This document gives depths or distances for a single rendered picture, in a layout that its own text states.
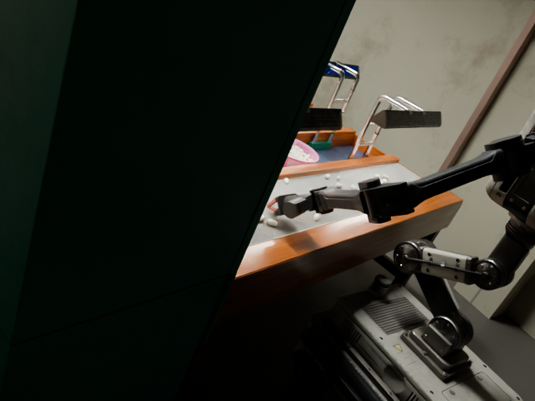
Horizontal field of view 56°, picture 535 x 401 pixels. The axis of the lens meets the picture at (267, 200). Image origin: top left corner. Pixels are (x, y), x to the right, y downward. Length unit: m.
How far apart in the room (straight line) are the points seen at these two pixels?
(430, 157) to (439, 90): 0.50
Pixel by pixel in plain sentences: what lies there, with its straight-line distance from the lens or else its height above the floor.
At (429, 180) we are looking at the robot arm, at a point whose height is 1.22.
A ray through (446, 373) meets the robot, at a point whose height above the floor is 0.51.
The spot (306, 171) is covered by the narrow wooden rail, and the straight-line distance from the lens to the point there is 2.22.
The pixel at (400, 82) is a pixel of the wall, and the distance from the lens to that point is 4.27.
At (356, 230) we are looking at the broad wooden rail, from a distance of 1.92.
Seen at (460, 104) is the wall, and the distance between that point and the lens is 3.97.
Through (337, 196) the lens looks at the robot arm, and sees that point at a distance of 1.47.
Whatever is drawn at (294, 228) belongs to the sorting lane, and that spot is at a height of 0.74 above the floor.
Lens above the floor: 1.57
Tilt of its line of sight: 26 degrees down
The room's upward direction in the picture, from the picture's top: 24 degrees clockwise
